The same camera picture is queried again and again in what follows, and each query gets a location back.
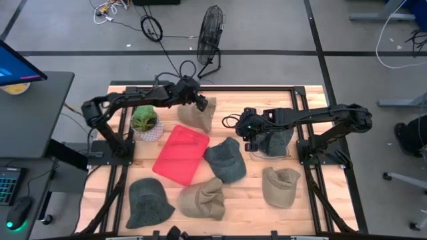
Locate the black aluminium rig frame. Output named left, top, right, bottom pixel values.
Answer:
left=76, top=79, right=370, bottom=240

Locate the red translucent plastic bin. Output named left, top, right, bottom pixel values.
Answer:
left=152, top=124, right=211, bottom=187

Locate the backlit keyboard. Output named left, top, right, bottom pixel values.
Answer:
left=0, top=166, right=23, bottom=206

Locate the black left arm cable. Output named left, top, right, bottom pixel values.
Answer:
left=155, top=59, right=197, bottom=88

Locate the black table-level camera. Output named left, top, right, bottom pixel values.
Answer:
left=165, top=225, right=189, bottom=240

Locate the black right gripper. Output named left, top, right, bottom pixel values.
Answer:
left=235, top=107, right=268, bottom=153

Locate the green succulent plant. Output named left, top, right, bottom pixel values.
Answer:
left=131, top=105, right=158, bottom=133

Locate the white cable bundle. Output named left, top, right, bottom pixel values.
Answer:
left=89, top=0, right=129, bottom=25

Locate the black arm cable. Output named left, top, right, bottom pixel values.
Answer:
left=222, top=113, right=242, bottom=129
left=155, top=59, right=197, bottom=88

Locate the computer monitor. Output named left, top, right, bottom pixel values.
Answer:
left=0, top=39, right=48, bottom=87

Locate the black computer mouse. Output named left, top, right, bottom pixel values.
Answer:
left=5, top=196, right=33, bottom=231

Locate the dark green fabric hat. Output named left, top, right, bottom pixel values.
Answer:
left=255, top=128, right=295, bottom=157
left=203, top=137, right=248, bottom=184

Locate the yellow round plate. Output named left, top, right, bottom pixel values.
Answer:
left=0, top=82, right=31, bottom=96

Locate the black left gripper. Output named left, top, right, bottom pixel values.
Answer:
left=175, top=77, right=209, bottom=113

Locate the dark green bucket hat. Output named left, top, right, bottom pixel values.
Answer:
left=125, top=177, right=176, bottom=230

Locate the tan fabric hat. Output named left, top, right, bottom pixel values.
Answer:
left=177, top=177, right=226, bottom=221
left=262, top=167, right=302, bottom=209
left=176, top=97, right=218, bottom=134

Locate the black desk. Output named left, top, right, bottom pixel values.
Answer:
left=0, top=71, right=75, bottom=159

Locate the grey table foot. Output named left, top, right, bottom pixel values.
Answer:
left=376, top=93, right=427, bottom=108
left=349, top=0, right=416, bottom=23

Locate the long white cable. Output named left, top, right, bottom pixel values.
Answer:
left=375, top=0, right=427, bottom=70

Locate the grey chair base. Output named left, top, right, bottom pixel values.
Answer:
left=382, top=171, right=427, bottom=231

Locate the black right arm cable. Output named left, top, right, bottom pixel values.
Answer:
left=222, top=113, right=242, bottom=129

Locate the black floor fan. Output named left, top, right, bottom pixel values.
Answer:
left=195, top=5, right=226, bottom=80

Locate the white patterned plant pot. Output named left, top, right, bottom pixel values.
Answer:
left=131, top=116, right=165, bottom=143

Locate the coiled black cable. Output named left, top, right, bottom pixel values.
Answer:
left=139, top=15, right=164, bottom=43

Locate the person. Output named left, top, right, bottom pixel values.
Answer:
left=393, top=115, right=427, bottom=157

